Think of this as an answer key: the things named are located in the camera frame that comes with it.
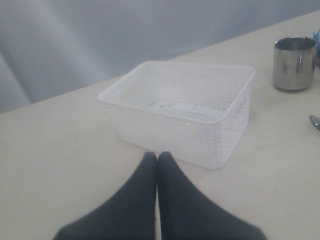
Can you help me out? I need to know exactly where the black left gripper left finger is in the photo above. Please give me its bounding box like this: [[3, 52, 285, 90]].
[[54, 152, 157, 240]]

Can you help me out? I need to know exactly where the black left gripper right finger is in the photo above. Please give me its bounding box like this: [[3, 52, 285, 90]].
[[157, 151, 266, 240]]

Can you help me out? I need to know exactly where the white perforated plastic basket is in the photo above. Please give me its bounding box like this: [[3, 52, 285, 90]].
[[97, 61, 256, 170]]

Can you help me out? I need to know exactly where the silver metal table knife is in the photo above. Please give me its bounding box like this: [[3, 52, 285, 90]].
[[309, 115, 320, 131]]

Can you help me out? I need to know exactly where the grey metal cup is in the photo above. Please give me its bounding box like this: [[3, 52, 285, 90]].
[[272, 36, 317, 92]]

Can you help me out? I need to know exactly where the blue chips snack bag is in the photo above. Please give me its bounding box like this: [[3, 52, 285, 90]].
[[312, 30, 320, 49]]

